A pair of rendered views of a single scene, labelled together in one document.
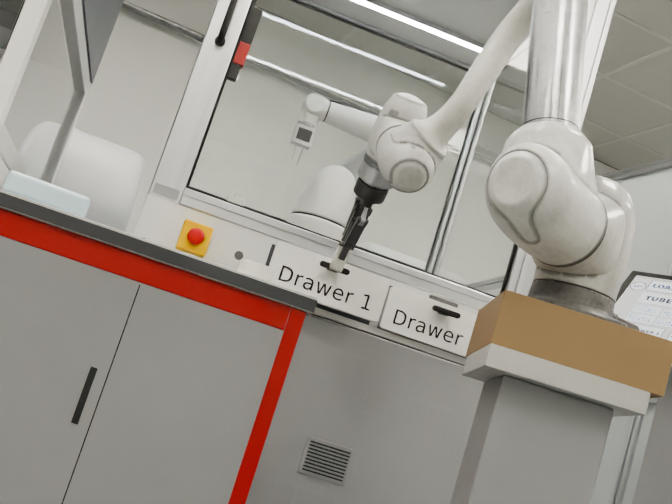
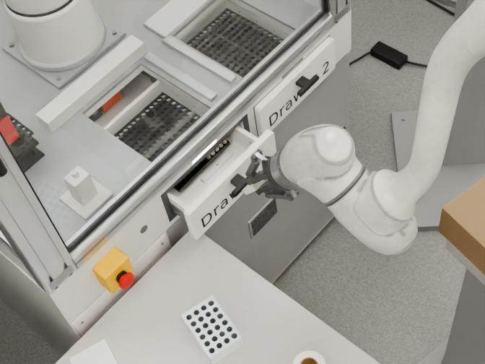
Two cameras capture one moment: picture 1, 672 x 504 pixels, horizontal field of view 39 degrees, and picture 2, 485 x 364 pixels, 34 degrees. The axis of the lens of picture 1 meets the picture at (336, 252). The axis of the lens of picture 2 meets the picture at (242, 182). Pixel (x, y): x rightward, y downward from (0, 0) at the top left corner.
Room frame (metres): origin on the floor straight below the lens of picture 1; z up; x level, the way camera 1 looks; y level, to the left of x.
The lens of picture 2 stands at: (1.33, 0.50, 2.39)
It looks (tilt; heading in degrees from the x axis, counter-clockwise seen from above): 55 degrees down; 331
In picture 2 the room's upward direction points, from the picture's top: 11 degrees counter-clockwise
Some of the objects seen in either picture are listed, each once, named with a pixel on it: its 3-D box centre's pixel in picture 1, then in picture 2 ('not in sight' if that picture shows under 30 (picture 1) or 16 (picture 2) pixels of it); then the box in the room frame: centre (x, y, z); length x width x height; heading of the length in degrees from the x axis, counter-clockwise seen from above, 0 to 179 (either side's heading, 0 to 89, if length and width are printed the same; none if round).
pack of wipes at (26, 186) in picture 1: (46, 197); not in sight; (1.72, 0.53, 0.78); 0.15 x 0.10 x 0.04; 106
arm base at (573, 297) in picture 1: (579, 310); not in sight; (1.73, -0.46, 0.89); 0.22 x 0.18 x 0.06; 87
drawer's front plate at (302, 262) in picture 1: (327, 282); (232, 183); (2.26, 0.00, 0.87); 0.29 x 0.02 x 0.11; 100
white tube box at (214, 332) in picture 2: not in sight; (212, 329); (2.05, 0.24, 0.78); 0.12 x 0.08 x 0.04; 175
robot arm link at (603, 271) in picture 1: (586, 235); not in sight; (1.72, -0.44, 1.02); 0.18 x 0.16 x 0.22; 140
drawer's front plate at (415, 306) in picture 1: (437, 324); (296, 87); (2.39, -0.30, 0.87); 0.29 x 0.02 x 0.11; 100
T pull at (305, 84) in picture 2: (444, 312); (304, 83); (2.36, -0.31, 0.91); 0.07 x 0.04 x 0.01; 100
